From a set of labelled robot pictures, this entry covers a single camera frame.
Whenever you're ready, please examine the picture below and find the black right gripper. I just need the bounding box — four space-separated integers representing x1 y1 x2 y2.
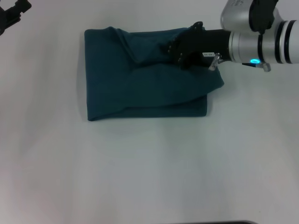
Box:
167 21 232 71

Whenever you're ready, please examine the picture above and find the teal t-shirt with beige print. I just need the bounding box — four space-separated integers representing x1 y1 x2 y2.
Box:
84 26 225 122

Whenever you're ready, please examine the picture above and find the dark thin cable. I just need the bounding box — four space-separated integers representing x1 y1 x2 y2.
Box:
241 61 264 69

